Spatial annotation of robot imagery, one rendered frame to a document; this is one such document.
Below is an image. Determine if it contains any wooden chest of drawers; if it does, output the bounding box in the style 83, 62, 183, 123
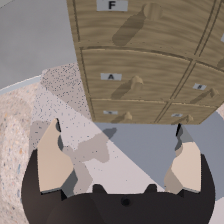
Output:
66, 0, 224, 125

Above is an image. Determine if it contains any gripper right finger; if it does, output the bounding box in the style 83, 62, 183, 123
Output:
164, 123, 215, 224

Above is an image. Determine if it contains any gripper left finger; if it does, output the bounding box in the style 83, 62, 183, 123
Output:
21, 118, 78, 224

